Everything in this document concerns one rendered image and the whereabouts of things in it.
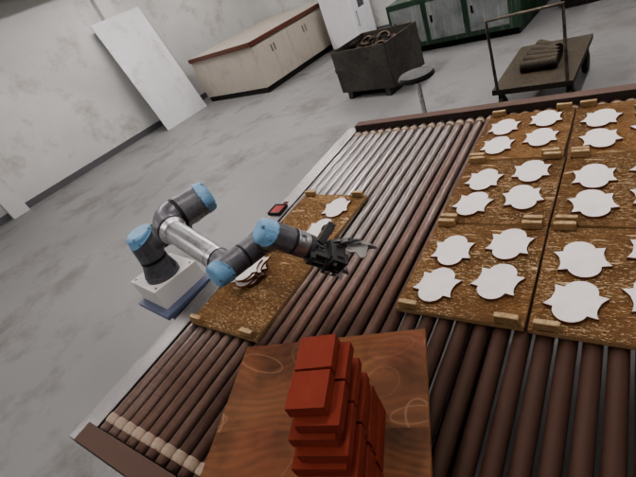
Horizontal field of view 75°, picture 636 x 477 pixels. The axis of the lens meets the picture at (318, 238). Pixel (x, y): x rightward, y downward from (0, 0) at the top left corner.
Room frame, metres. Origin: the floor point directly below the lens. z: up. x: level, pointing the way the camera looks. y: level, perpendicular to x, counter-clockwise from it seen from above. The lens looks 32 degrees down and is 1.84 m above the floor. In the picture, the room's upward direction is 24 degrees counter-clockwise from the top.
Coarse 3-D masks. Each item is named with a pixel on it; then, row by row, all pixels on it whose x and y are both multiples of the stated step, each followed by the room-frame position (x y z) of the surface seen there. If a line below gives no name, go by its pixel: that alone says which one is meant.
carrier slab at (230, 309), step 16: (272, 256) 1.45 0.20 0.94; (288, 256) 1.40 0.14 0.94; (272, 272) 1.34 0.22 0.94; (288, 272) 1.30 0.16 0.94; (304, 272) 1.26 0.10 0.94; (224, 288) 1.38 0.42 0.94; (240, 288) 1.33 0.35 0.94; (256, 288) 1.29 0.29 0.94; (272, 288) 1.25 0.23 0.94; (288, 288) 1.21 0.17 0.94; (208, 304) 1.32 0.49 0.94; (224, 304) 1.28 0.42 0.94; (240, 304) 1.24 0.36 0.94; (256, 304) 1.20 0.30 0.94; (272, 304) 1.16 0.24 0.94; (208, 320) 1.23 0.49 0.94; (224, 320) 1.19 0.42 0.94; (240, 320) 1.15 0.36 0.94; (256, 320) 1.11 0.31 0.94; (272, 320) 1.09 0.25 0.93; (240, 336) 1.07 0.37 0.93; (256, 336) 1.04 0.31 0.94
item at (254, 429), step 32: (256, 352) 0.86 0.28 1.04; (288, 352) 0.81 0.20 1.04; (384, 352) 0.68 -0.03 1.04; (416, 352) 0.64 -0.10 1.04; (256, 384) 0.75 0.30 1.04; (288, 384) 0.71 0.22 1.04; (384, 384) 0.59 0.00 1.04; (416, 384) 0.56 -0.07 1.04; (224, 416) 0.70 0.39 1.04; (256, 416) 0.66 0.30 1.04; (288, 416) 0.62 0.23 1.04; (416, 416) 0.49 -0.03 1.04; (224, 448) 0.61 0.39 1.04; (256, 448) 0.58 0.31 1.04; (288, 448) 0.55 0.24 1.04; (384, 448) 0.46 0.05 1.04; (416, 448) 0.44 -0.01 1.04
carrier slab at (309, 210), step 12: (300, 204) 1.77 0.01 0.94; (312, 204) 1.71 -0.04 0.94; (324, 204) 1.67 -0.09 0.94; (360, 204) 1.54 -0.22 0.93; (288, 216) 1.71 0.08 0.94; (300, 216) 1.66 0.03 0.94; (312, 216) 1.62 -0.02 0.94; (324, 216) 1.57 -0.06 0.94; (348, 216) 1.49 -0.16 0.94; (300, 228) 1.56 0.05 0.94; (336, 228) 1.44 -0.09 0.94; (276, 252) 1.47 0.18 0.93
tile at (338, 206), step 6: (342, 198) 1.64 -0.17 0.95; (330, 204) 1.63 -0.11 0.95; (336, 204) 1.60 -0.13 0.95; (342, 204) 1.58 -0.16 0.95; (348, 204) 1.57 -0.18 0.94; (330, 210) 1.58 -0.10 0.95; (336, 210) 1.56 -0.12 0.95; (342, 210) 1.54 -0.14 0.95; (330, 216) 1.53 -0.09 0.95; (336, 216) 1.52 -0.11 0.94
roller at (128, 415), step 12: (360, 144) 2.21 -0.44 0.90; (348, 156) 2.11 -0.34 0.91; (336, 168) 2.01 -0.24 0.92; (324, 180) 1.94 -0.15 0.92; (192, 336) 1.20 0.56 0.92; (180, 348) 1.16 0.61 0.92; (180, 360) 1.13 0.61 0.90; (168, 372) 1.09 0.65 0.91; (156, 384) 1.05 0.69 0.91; (144, 396) 1.02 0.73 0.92; (132, 408) 0.99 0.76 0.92; (120, 420) 0.96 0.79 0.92; (108, 432) 0.94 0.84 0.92; (120, 432) 0.93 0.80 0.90
